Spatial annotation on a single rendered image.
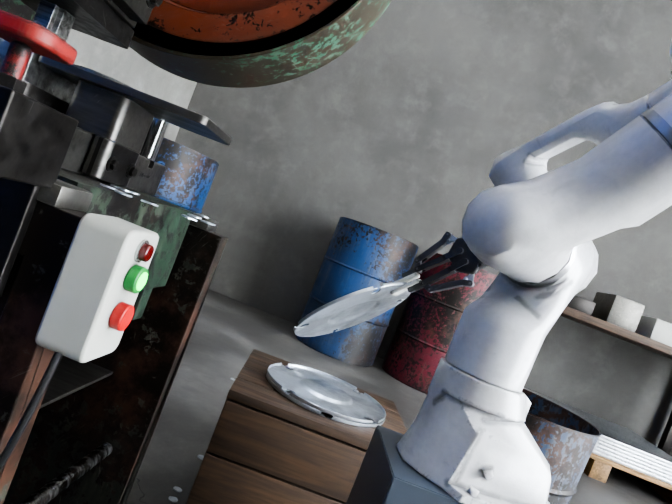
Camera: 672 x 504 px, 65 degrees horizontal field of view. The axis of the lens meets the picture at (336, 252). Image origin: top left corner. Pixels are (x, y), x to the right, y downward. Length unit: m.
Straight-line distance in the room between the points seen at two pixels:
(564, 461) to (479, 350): 0.78
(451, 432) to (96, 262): 0.47
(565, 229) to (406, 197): 3.44
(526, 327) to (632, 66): 4.11
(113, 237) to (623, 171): 0.56
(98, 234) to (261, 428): 0.64
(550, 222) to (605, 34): 4.11
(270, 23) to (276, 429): 0.82
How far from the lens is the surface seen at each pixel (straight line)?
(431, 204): 4.10
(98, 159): 0.80
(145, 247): 0.55
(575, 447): 1.46
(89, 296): 0.54
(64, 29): 0.93
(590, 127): 0.97
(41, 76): 0.87
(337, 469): 1.11
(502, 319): 0.72
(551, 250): 0.69
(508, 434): 0.74
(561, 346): 4.37
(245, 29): 1.21
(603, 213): 0.70
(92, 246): 0.54
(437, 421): 0.73
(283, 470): 1.11
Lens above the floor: 0.68
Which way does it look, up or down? 1 degrees down
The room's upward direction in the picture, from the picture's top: 21 degrees clockwise
